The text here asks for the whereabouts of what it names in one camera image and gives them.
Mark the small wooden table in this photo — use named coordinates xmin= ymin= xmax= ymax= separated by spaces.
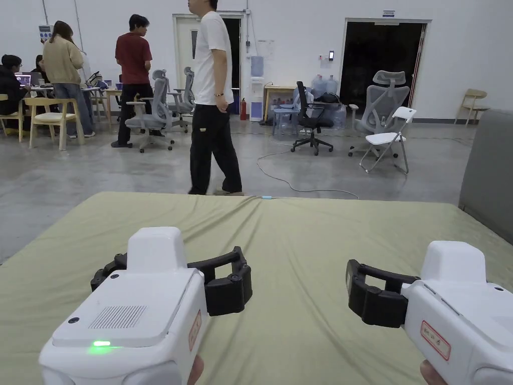
xmin=263 ymin=82 xmax=298 ymax=123

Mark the wooden chair with pale seat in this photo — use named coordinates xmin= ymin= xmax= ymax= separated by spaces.
xmin=24 ymin=98 xmax=86 ymax=151

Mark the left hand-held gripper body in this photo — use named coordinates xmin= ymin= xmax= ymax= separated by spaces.
xmin=39 ymin=226 xmax=209 ymax=385

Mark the large grey mesh office chair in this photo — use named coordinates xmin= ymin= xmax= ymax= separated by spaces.
xmin=348 ymin=70 xmax=412 ymax=158

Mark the white folding chair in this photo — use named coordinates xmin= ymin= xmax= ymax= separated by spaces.
xmin=359 ymin=106 xmax=417 ymax=175

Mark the grey padded headboard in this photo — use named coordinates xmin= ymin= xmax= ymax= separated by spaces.
xmin=458 ymin=108 xmax=513 ymax=238

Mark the bed with pale green sheet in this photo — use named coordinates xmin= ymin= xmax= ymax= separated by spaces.
xmin=0 ymin=191 xmax=513 ymax=385

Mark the white water dispenser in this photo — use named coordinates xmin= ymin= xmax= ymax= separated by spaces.
xmin=248 ymin=56 xmax=266 ymax=122

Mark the grey floor cable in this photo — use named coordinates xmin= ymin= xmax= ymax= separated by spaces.
xmin=256 ymin=150 xmax=360 ymax=201

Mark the blue plastic stool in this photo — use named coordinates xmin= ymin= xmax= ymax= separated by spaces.
xmin=272 ymin=104 xmax=300 ymax=137

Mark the black office chair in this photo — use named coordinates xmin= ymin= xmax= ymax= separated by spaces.
xmin=290 ymin=81 xmax=335 ymax=157

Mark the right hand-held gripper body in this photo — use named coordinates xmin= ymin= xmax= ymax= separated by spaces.
xmin=400 ymin=240 xmax=513 ymax=385

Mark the person's left hand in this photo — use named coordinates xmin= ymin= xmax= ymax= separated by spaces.
xmin=187 ymin=354 xmax=205 ymax=385

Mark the wooden table with laptops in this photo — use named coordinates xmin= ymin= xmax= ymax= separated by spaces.
xmin=16 ymin=72 xmax=123 ymax=122

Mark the person's right hand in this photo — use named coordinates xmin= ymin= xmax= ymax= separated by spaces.
xmin=419 ymin=359 xmax=442 ymax=385

